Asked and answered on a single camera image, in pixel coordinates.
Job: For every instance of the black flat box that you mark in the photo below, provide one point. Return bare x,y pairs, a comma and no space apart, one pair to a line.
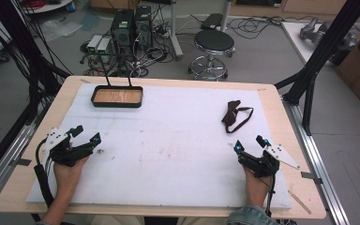
212,21

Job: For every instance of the grey tape piece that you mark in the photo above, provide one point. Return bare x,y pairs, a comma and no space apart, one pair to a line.
311,176
22,162

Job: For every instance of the black computer tower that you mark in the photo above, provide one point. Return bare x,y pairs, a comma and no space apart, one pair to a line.
122,29
143,26

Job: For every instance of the black round stool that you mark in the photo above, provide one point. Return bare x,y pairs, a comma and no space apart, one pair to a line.
214,42

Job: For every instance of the brown bow tie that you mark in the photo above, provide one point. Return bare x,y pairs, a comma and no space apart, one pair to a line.
230,115

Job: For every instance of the small white device box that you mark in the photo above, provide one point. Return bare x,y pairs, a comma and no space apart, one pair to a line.
104,46
93,43

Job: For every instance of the thin wooden stick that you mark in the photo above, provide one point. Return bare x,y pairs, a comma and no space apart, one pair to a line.
300,202

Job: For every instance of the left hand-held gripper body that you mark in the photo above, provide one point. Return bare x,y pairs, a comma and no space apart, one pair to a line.
62,153

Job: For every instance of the aluminium rail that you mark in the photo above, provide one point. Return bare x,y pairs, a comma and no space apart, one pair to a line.
6,162
320,162

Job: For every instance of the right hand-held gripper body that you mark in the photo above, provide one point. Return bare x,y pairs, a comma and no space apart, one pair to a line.
262,164

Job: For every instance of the black tray with wooden bottom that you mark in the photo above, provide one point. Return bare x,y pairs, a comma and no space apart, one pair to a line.
117,96

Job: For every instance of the person's right hand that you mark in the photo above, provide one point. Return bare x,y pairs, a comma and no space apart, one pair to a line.
257,189

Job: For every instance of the person's left hand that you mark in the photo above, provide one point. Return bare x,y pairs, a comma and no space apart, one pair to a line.
66,176

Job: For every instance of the grey metal desk leg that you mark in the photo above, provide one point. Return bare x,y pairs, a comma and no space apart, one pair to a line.
175,31

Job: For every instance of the white foam mat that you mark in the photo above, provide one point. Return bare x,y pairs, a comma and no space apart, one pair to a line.
168,150

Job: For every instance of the black metal frame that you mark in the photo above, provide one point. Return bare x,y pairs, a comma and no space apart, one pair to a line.
322,53
22,53

